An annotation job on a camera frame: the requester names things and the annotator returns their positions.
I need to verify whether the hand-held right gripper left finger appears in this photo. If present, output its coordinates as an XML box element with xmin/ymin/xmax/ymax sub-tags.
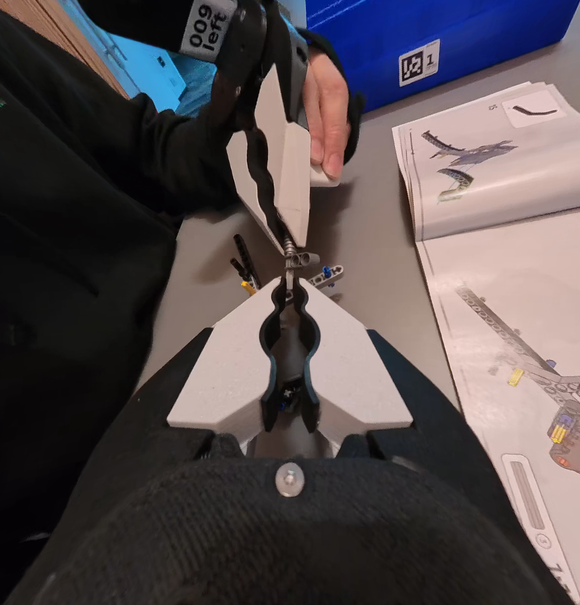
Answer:
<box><xmin>166</xmin><ymin>277</ymin><xmax>286</xmax><ymax>434</ymax></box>

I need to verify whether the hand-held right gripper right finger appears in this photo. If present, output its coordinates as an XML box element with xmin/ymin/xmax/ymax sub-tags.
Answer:
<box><xmin>293</xmin><ymin>278</ymin><xmax>414</xmax><ymax>434</ymax></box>

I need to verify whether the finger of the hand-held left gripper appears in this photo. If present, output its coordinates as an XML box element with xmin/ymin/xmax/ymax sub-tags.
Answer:
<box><xmin>225</xmin><ymin>130</ymin><xmax>292</xmax><ymax>257</ymax></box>
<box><xmin>253</xmin><ymin>63</ymin><xmax>314</xmax><ymax>249</ymax></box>

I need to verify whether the grey toy shock absorber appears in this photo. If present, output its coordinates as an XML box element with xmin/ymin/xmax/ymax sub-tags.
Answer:
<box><xmin>283</xmin><ymin>234</ymin><xmax>300</xmax><ymax>289</ymax></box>

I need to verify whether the person's left hand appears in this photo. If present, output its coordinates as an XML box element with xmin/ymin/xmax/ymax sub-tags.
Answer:
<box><xmin>302</xmin><ymin>51</ymin><xmax>352</xmax><ymax>181</ymax></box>

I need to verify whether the partly built toy chassis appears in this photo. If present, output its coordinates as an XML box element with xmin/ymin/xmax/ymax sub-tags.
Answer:
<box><xmin>230</xmin><ymin>234</ymin><xmax>346</xmax><ymax>413</ymax></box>

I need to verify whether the instruction booklet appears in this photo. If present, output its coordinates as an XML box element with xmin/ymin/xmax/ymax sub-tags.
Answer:
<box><xmin>391</xmin><ymin>81</ymin><xmax>580</xmax><ymax>605</ymax></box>

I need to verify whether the person's black rose sweatshirt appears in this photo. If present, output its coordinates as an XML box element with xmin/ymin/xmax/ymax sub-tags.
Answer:
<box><xmin>0</xmin><ymin>0</ymin><xmax>246</xmax><ymax>568</ymax></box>

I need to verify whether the blue storage bin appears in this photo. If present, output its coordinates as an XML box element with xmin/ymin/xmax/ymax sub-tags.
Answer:
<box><xmin>305</xmin><ymin>0</ymin><xmax>580</xmax><ymax>113</ymax></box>

